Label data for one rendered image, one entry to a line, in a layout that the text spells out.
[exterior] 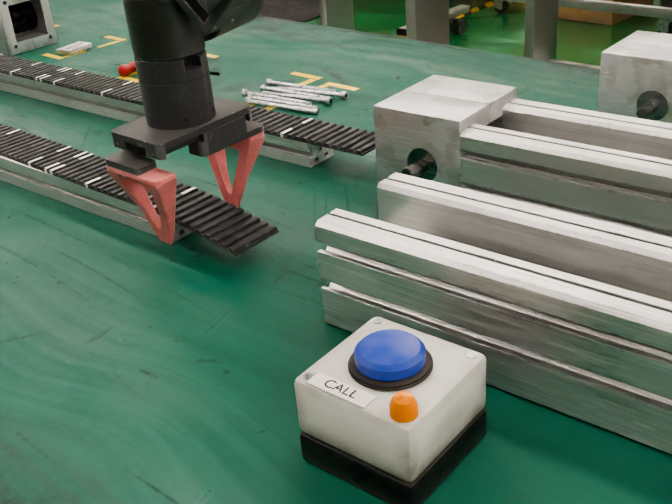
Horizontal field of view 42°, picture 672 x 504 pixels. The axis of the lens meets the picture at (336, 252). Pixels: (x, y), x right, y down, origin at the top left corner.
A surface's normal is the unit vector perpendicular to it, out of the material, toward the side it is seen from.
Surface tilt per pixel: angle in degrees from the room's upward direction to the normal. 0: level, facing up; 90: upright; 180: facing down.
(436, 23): 90
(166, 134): 0
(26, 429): 0
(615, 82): 90
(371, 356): 3
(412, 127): 90
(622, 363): 90
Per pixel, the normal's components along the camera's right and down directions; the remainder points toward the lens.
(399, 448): -0.62, 0.41
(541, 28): 0.74, 0.27
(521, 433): -0.07, -0.88
